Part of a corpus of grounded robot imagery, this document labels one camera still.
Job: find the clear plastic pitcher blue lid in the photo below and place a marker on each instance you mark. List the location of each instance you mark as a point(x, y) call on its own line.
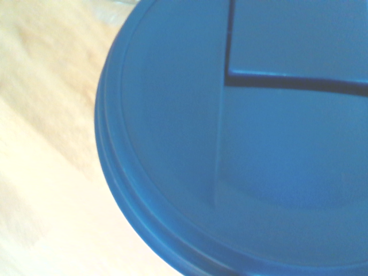
point(230, 143)

